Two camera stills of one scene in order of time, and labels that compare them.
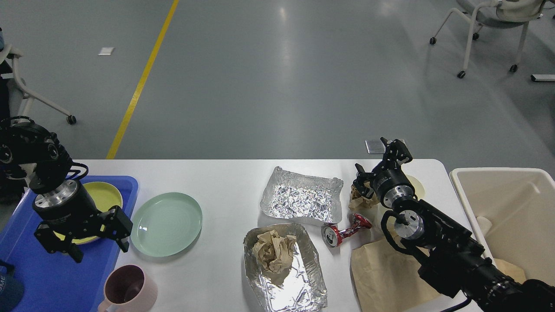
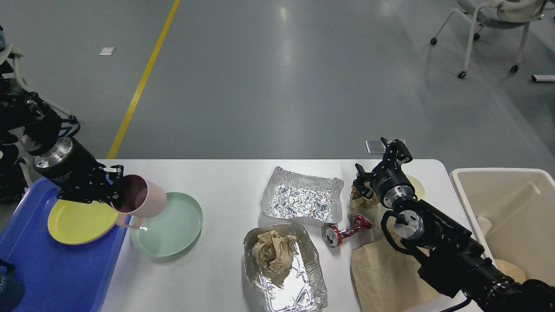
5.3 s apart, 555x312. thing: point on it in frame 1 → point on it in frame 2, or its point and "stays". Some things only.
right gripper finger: (397, 150) stays
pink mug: (126, 289) → (139, 198)
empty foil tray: (299, 198) stays
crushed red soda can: (332, 237) stays
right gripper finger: (362, 182) stays
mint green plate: (165, 224) stays
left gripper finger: (53, 242) → (88, 191)
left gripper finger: (114, 223) → (115, 172)
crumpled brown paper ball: (357, 201) stays
